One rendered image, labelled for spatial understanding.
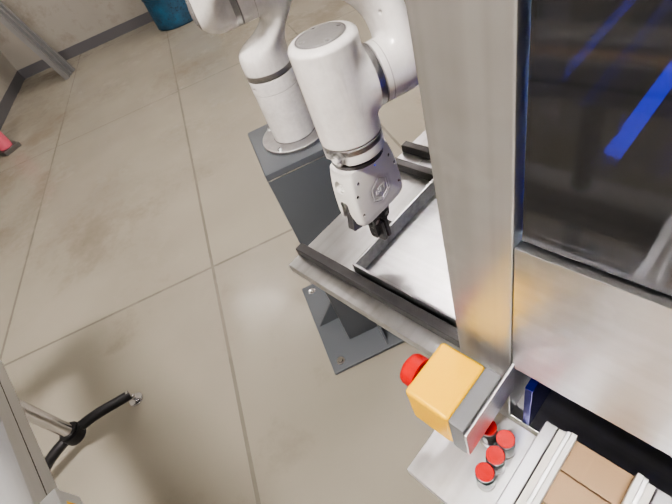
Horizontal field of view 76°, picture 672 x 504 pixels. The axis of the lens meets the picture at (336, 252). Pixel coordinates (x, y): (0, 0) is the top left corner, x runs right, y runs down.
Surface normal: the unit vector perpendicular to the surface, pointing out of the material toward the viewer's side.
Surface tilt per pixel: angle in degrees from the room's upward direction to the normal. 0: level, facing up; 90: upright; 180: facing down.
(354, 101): 90
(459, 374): 0
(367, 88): 86
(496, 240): 90
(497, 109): 90
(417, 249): 0
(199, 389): 0
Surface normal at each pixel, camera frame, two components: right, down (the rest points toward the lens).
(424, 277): -0.28, -0.64
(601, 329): -0.66, 0.67
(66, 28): 0.33, 0.64
